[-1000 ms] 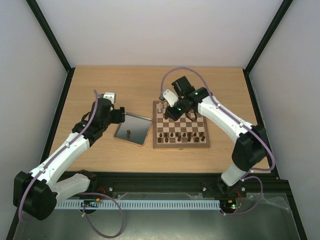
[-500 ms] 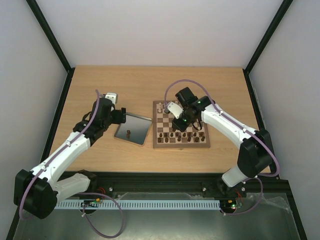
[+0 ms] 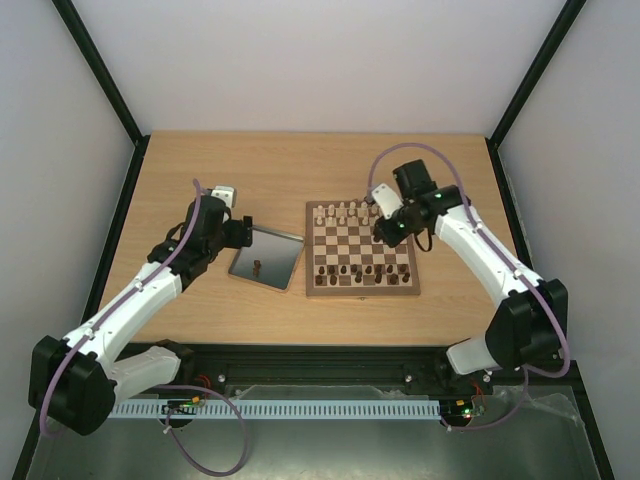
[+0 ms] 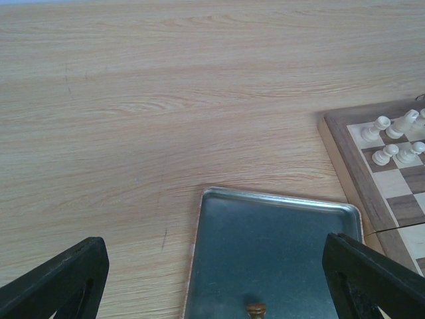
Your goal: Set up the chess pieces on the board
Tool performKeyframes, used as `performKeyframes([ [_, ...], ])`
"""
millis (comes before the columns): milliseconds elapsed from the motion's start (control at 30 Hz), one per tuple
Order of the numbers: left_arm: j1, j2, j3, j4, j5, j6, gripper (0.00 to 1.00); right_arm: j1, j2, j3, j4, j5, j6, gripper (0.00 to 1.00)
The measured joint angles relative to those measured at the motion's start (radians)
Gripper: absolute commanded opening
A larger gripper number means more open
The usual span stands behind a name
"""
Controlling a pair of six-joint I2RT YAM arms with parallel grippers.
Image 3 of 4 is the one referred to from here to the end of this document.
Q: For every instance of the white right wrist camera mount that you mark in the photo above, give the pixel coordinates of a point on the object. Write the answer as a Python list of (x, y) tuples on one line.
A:
[(386, 199)]

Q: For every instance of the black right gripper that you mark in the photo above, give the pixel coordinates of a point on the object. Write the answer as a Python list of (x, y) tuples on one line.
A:
[(385, 232)]

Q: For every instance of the metal tin tray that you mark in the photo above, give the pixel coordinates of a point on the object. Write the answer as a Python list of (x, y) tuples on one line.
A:
[(279, 253)]

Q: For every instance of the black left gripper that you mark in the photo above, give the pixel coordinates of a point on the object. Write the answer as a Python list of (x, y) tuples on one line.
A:
[(243, 233)]

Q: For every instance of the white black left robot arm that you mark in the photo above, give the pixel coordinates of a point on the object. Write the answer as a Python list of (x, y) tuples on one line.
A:
[(78, 380)]

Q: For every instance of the wooden chess board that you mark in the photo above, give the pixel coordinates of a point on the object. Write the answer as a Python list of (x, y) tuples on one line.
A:
[(341, 233)]

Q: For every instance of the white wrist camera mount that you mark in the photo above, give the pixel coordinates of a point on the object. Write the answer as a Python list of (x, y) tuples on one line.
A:
[(227, 194), (386, 199)]

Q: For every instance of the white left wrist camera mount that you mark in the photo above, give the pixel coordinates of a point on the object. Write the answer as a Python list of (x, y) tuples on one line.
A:
[(227, 194)]

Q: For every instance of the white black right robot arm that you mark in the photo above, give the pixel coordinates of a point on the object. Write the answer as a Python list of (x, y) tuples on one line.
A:
[(531, 313)]

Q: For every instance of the light blue slotted cable duct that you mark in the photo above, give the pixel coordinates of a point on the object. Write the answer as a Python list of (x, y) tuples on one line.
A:
[(159, 409)]

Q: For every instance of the black aluminium frame rail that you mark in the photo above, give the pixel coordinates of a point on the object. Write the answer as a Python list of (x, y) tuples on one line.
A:
[(413, 370)]

